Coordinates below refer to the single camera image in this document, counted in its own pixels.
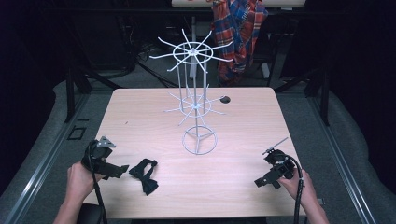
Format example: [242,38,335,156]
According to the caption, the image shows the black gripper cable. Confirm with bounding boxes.
[285,154,305,224]
[87,140,109,224]

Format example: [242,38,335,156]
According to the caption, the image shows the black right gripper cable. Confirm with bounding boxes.
[285,154,305,224]

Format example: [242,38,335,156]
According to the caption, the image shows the black rectangular floor frame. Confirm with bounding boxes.
[66,125,88,141]

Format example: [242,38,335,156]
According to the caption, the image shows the black metal stand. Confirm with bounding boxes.
[274,66,332,127]
[64,59,122,123]

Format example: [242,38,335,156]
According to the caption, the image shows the red blue plaid cloth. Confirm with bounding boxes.
[210,0,269,88]

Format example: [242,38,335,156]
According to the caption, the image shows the aluminium floor rail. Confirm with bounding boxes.
[0,92,92,224]
[306,95,378,224]

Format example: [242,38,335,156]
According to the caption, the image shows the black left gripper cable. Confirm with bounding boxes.
[87,140,109,224]

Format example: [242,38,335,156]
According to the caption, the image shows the white table leg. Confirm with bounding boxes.
[188,15,200,79]

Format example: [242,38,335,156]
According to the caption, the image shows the dark rounded object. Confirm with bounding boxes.
[76,203,105,224]

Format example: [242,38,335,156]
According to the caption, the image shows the black floor cables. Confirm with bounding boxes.
[132,43,180,89]

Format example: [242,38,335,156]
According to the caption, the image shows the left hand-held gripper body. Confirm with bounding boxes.
[81,135,117,175]

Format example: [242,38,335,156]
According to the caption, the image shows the white wire display rack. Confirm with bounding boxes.
[148,28,234,156]

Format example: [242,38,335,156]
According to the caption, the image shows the person's right hand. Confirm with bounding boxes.
[277,168,319,207]

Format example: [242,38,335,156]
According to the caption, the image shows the person's left hand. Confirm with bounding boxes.
[64,161,106,203]

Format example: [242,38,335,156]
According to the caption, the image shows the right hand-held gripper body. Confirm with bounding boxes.
[262,136,297,182]

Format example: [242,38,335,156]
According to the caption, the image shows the black bow tie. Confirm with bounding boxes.
[128,158,160,197]

